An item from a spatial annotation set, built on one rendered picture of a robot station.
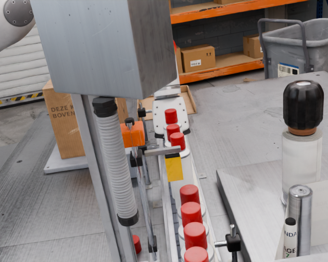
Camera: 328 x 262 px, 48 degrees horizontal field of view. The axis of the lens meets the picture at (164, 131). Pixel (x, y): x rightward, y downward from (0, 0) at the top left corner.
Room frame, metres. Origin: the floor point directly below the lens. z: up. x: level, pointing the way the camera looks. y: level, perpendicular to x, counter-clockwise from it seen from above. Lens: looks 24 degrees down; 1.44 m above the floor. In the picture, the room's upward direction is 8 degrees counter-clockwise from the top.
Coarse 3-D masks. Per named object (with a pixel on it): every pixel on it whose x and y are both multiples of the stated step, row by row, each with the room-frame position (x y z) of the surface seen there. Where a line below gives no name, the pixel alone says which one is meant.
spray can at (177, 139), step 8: (176, 136) 0.75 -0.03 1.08; (176, 144) 0.74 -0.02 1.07; (184, 144) 0.75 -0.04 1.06; (184, 152) 0.74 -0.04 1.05; (184, 160) 0.73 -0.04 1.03; (184, 168) 0.73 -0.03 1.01; (184, 176) 0.73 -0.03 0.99; (192, 176) 0.75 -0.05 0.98; (176, 184) 0.74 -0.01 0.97; (184, 184) 0.73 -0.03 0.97; (192, 184) 0.74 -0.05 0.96; (176, 192) 0.74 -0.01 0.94; (176, 200) 0.74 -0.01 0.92; (176, 208) 0.75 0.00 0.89
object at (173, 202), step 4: (164, 140) 1.16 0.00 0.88; (164, 144) 1.13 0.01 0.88; (172, 200) 0.80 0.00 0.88; (172, 204) 0.78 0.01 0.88; (172, 208) 0.76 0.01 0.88; (172, 212) 0.75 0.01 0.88; (176, 212) 0.75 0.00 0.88; (176, 216) 0.73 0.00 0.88; (176, 220) 0.71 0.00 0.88; (176, 224) 0.70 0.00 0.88; (176, 228) 0.69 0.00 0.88; (176, 232) 0.67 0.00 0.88; (176, 236) 0.66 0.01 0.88; (176, 240) 0.65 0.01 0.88; (176, 244) 0.63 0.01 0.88; (180, 248) 0.62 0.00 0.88; (180, 256) 0.59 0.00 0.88; (180, 260) 0.58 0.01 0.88
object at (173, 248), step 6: (162, 144) 0.97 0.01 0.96; (162, 156) 0.89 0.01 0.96; (162, 162) 0.86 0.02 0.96; (162, 168) 0.83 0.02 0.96; (162, 174) 0.80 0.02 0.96; (168, 186) 0.74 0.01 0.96; (168, 192) 0.72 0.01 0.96; (168, 198) 0.69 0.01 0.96; (168, 204) 0.67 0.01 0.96; (168, 210) 0.65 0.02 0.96; (168, 216) 0.63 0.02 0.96; (168, 222) 0.61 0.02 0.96; (168, 228) 0.59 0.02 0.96; (174, 234) 0.57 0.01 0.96; (174, 240) 0.55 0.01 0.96; (174, 246) 0.54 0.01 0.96; (174, 252) 0.52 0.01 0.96; (174, 258) 0.50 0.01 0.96
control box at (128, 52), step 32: (32, 0) 0.54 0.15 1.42; (64, 0) 0.51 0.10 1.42; (96, 0) 0.48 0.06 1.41; (128, 0) 0.45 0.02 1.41; (160, 0) 0.51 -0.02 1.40; (64, 32) 0.51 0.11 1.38; (96, 32) 0.48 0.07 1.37; (128, 32) 0.45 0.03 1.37; (160, 32) 0.50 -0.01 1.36; (64, 64) 0.52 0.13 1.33; (96, 64) 0.49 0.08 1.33; (128, 64) 0.46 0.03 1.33; (160, 64) 0.49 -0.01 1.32; (128, 96) 0.46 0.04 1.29
